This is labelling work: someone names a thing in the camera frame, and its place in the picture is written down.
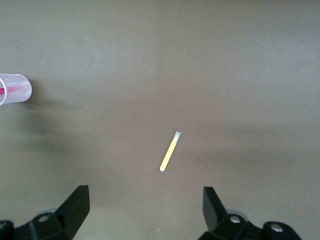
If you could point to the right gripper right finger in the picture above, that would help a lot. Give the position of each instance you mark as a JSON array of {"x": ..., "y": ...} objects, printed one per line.
[{"x": 220, "y": 225}]

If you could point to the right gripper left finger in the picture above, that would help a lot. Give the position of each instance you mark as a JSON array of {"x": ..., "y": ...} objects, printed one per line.
[{"x": 67, "y": 220}]

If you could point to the pink highlighter pen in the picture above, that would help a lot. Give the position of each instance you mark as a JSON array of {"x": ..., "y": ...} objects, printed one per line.
[{"x": 11, "y": 89}]

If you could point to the pink mesh pen holder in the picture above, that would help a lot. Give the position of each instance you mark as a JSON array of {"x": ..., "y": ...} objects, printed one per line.
[{"x": 25, "y": 83}]

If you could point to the yellow highlighter pen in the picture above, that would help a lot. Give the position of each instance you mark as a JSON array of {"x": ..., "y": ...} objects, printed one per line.
[{"x": 170, "y": 152}]

